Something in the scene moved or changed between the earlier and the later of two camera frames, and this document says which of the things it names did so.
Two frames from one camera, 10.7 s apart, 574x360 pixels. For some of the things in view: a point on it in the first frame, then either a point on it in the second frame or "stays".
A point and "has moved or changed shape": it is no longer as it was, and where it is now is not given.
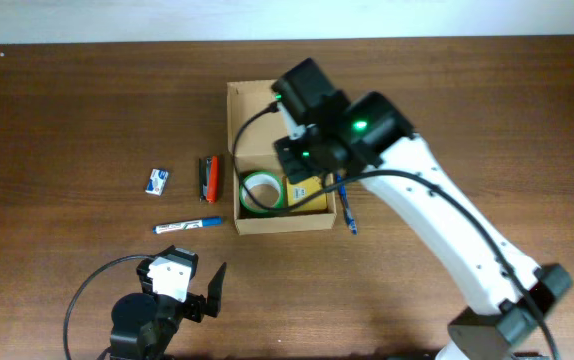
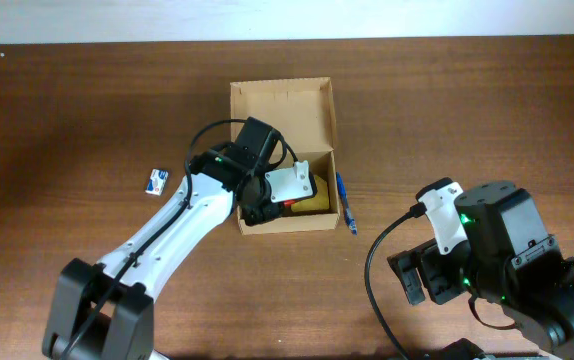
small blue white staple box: (157, 181) stays
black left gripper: (197, 305) to (260, 211)
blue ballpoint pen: (344, 199) stays
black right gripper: (290, 160) to (418, 273)
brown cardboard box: (255, 123) stays
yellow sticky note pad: (296, 192) stays
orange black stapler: (209, 174) has moved or changed shape
